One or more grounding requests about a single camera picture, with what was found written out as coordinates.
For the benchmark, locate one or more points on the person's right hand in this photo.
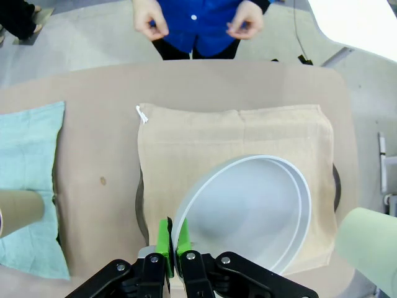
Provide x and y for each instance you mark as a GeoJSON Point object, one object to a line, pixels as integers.
{"type": "Point", "coordinates": [149, 18]}

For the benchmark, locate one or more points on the white bowl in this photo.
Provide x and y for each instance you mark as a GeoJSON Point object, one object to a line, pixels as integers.
{"type": "Point", "coordinates": [248, 211]}

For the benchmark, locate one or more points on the teal cloth mat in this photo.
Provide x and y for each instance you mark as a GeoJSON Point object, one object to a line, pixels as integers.
{"type": "Point", "coordinates": [24, 149]}

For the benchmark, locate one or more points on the person's left hand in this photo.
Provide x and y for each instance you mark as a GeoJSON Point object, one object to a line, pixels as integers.
{"type": "Point", "coordinates": [248, 18]}

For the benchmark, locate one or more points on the beige cloth mat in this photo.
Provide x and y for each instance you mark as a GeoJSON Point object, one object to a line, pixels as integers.
{"type": "Point", "coordinates": [201, 149]}

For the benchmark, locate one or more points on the white table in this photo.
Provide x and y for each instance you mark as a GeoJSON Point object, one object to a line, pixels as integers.
{"type": "Point", "coordinates": [366, 21]}

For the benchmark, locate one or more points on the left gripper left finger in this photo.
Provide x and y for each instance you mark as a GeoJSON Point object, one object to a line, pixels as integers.
{"type": "Point", "coordinates": [162, 242]}

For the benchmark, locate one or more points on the person in blue coat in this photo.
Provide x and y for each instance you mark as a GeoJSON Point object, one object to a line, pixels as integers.
{"type": "Point", "coordinates": [201, 31]}

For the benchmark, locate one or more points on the tall brown cup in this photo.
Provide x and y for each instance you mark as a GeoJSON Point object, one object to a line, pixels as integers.
{"type": "Point", "coordinates": [18, 208]}

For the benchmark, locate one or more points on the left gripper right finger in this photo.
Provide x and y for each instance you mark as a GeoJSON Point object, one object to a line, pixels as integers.
{"type": "Point", "coordinates": [198, 273]}

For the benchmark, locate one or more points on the bystander in black clothes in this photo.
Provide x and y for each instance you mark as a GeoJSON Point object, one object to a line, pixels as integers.
{"type": "Point", "coordinates": [15, 18]}

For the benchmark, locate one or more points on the pale green cup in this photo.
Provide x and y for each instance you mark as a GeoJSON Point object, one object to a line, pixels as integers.
{"type": "Point", "coordinates": [372, 248]}

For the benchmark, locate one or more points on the white tube fixture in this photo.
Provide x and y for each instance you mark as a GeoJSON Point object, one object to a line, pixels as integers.
{"type": "Point", "coordinates": [383, 167]}

